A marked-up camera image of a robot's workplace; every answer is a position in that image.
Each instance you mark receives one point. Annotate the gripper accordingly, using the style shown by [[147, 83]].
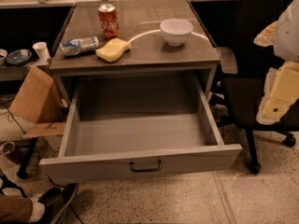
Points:
[[288, 36]]

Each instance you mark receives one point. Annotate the yellow sponge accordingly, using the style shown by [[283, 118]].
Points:
[[113, 50]]

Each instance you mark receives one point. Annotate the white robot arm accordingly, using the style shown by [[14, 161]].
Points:
[[283, 34]]

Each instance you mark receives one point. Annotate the open grey top drawer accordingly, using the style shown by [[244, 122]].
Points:
[[113, 121]]

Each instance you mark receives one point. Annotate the grey cabinet with glass top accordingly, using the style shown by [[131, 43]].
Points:
[[139, 22]]

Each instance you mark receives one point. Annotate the black office chair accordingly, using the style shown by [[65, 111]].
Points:
[[243, 88]]

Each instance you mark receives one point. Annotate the red soda can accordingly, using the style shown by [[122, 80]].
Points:
[[108, 20]]

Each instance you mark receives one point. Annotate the crumpled blue white chip bag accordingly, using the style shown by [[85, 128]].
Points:
[[77, 46]]

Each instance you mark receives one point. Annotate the white paper cup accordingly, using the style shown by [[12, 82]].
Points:
[[41, 50]]

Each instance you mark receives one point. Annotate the brown cardboard box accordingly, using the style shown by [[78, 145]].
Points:
[[39, 101]]

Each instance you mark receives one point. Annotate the black sneaker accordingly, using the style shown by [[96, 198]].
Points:
[[57, 201]]

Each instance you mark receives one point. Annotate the dark blue bowl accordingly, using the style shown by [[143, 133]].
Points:
[[19, 57]]

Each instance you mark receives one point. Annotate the brown glass jar on floor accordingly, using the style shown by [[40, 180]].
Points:
[[11, 152]]

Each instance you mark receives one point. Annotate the grey side shelf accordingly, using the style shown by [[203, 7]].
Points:
[[9, 73]]

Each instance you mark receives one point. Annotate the white sock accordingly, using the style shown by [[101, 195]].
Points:
[[38, 209]]

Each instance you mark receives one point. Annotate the black stool leg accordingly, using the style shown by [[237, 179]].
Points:
[[29, 146]]

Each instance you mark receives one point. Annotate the white bowl at left edge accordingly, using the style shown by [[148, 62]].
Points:
[[3, 55]]

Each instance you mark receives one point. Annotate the brown trouser leg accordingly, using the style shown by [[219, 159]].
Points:
[[15, 210]]

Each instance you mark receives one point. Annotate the black drawer handle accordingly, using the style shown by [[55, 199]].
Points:
[[145, 167]]

